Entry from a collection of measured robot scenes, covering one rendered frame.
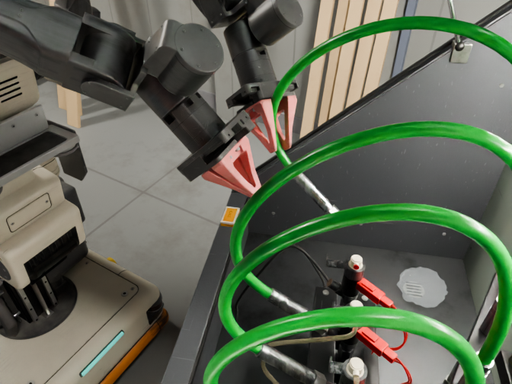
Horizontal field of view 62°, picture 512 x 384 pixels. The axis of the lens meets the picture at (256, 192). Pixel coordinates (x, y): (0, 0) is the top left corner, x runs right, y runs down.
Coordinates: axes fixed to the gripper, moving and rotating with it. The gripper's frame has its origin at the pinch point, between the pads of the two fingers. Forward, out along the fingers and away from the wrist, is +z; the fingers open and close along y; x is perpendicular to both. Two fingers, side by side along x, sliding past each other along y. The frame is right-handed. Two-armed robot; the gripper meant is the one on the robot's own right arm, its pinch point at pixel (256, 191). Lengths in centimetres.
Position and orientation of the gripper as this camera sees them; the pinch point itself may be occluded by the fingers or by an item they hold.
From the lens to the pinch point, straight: 56.0
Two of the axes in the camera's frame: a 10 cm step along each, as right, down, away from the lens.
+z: 6.5, 7.3, 2.1
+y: 6.3, -3.6, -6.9
